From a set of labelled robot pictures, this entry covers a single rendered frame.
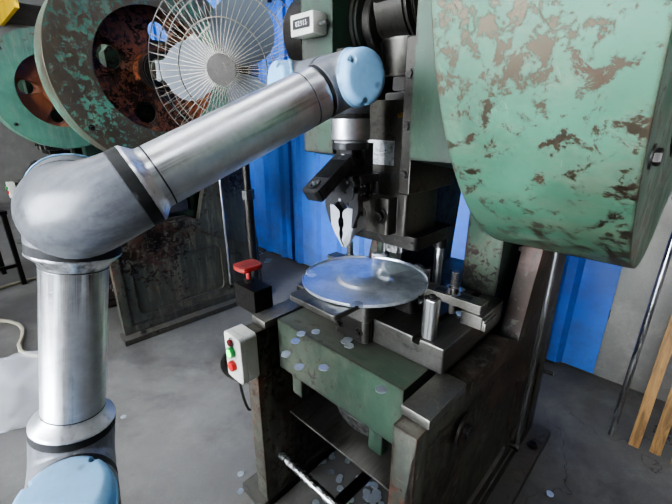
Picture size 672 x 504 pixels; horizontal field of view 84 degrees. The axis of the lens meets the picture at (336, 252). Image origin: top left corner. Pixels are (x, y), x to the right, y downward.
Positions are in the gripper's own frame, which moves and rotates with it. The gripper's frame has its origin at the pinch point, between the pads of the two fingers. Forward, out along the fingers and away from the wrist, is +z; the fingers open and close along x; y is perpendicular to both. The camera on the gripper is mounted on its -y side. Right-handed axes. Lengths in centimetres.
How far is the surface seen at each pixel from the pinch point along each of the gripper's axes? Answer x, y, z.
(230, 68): 72, 22, -40
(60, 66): 132, -14, -43
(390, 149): -2.6, 11.8, -18.2
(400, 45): -1.7, 14.9, -38.0
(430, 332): -18.6, 6.2, 16.6
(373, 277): -1.9, 8.4, 10.2
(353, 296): -4.3, -1.2, 10.7
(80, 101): 132, -10, -31
